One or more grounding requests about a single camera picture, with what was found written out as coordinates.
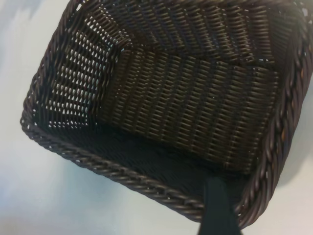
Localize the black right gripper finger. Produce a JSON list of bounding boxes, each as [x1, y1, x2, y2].
[[195, 176, 243, 235]]

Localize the dark brown woven basket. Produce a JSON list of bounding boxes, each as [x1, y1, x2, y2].
[[19, 0, 313, 232]]

